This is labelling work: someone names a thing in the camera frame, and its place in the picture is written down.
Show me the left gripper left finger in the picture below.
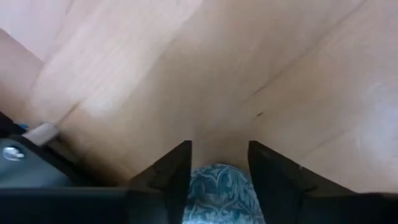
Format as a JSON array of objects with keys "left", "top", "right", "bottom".
[{"left": 126, "top": 139, "right": 193, "bottom": 224}]

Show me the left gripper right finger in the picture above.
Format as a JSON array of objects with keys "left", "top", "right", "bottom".
[{"left": 248, "top": 140, "right": 357, "bottom": 224}]

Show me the blue patterned candle holder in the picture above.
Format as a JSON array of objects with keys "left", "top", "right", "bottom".
[{"left": 182, "top": 162, "right": 267, "bottom": 224}]

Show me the white plastic foot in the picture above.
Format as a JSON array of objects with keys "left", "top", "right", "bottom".
[{"left": 22, "top": 121, "right": 60, "bottom": 147}]

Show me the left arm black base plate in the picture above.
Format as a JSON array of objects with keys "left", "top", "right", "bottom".
[{"left": 0, "top": 112, "right": 78, "bottom": 189}]

